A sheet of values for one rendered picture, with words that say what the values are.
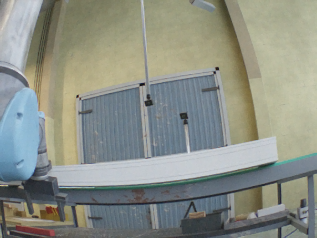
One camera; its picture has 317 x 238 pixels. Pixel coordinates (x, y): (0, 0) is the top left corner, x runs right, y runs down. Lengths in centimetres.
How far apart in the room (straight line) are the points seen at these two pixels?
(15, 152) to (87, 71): 889
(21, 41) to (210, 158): 60
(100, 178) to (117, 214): 708
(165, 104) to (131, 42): 218
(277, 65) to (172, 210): 465
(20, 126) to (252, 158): 64
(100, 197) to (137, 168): 18
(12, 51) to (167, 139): 732
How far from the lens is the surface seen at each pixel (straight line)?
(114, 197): 97
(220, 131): 756
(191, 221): 172
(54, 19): 1098
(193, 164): 87
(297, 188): 761
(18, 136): 41
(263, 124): 722
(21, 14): 59
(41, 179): 92
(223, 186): 89
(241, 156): 85
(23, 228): 184
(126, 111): 820
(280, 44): 854
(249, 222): 163
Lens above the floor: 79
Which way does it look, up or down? 16 degrees up
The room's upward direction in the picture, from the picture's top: 5 degrees counter-clockwise
